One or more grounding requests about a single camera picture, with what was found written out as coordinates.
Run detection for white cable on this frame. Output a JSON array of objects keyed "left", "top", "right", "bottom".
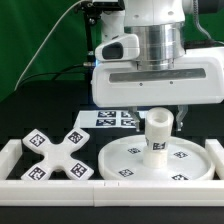
[{"left": 13, "top": 0, "right": 84, "bottom": 92}]

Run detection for white round table top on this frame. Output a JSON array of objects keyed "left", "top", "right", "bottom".
[{"left": 98, "top": 135, "right": 215, "bottom": 181}]

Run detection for black cable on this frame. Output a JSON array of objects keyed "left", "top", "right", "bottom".
[{"left": 19, "top": 63, "right": 96, "bottom": 88}]

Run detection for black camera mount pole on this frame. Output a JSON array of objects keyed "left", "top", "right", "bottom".
[{"left": 74, "top": 0, "right": 100, "bottom": 82}]

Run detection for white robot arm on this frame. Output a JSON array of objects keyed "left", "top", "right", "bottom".
[{"left": 92, "top": 0, "right": 224, "bottom": 123}]

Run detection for white sheet with markers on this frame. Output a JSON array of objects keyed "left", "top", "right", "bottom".
[{"left": 74, "top": 110, "right": 135, "bottom": 128}]

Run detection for white U-shaped fence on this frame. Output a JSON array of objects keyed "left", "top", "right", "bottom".
[{"left": 0, "top": 139, "right": 224, "bottom": 207}]

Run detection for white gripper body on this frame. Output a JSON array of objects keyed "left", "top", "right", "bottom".
[{"left": 92, "top": 34, "right": 224, "bottom": 107}]

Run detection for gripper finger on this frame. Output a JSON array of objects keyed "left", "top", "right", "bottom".
[
  {"left": 176, "top": 105, "right": 188, "bottom": 131},
  {"left": 128, "top": 107, "right": 140, "bottom": 132}
]

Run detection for white cross-shaped table base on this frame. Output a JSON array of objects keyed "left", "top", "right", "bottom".
[{"left": 21, "top": 128, "right": 94, "bottom": 181}]

